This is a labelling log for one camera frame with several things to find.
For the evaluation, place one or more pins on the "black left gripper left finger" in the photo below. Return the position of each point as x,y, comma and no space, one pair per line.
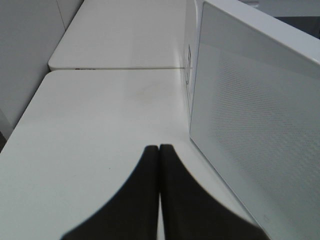
132,213

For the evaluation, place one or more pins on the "white microwave door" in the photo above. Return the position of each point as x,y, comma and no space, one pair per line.
256,114

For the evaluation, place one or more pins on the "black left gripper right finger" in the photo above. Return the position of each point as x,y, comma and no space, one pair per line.
190,212

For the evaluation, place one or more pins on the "white microwave oven body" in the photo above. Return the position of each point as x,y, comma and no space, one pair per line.
188,58

